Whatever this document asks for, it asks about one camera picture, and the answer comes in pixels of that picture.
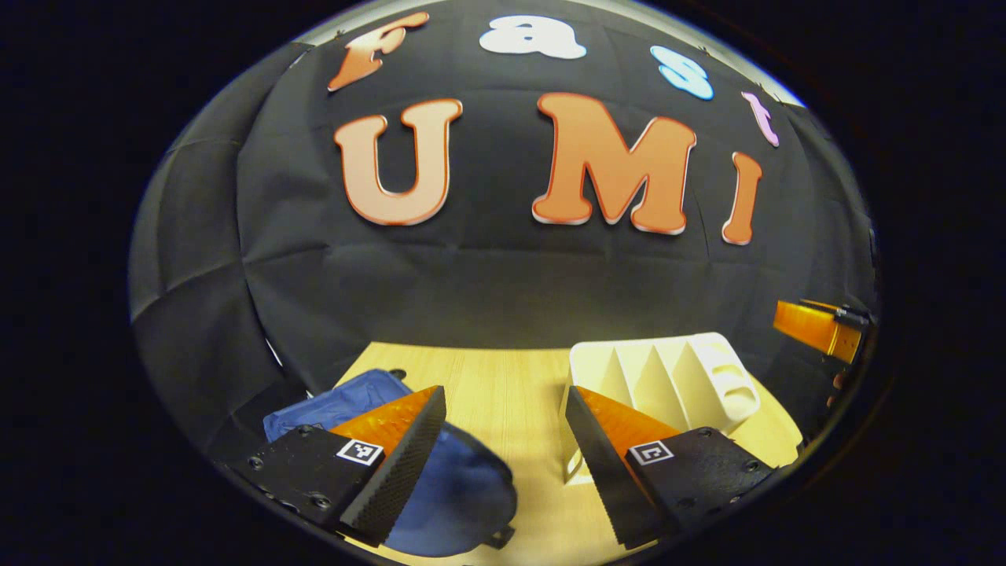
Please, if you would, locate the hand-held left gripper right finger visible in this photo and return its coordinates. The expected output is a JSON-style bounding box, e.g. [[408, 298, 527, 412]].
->
[[565, 385, 777, 550]]

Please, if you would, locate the blue schoolbag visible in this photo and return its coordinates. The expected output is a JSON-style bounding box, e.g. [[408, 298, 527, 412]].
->
[[263, 369, 520, 559]]

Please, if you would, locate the white plastic bookshelf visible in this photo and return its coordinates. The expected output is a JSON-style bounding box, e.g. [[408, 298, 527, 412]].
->
[[560, 332, 762, 485]]

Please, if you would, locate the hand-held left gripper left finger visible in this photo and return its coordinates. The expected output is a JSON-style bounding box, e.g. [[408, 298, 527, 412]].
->
[[228, 385, 447, 548]]

